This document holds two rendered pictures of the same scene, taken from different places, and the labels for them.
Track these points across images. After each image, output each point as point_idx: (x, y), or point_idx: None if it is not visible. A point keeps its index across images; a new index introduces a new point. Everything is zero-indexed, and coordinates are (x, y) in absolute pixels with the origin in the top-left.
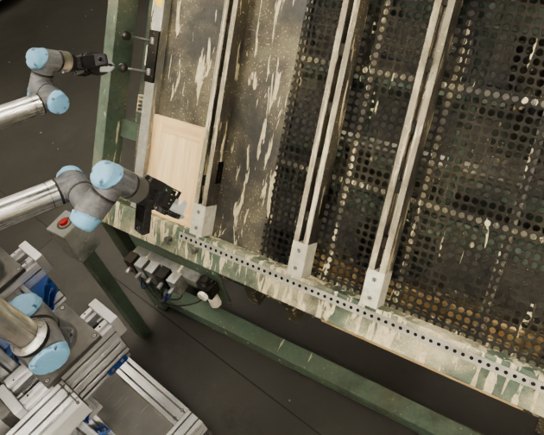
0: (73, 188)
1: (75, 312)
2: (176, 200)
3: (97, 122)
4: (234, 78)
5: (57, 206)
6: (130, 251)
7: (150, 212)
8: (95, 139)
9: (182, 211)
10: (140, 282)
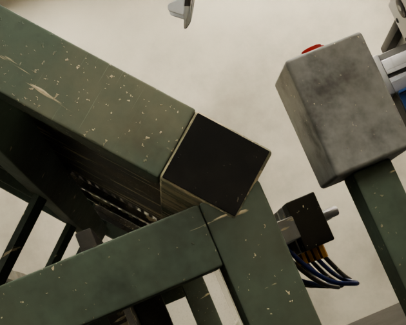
0: None
1: (390, 30)
2: (172, 8)
3: (4, 7)
4: None
5: None
6: (287, 202)
7: None
8: (49, 31)
9: (181, 15)
10: (350, 281)
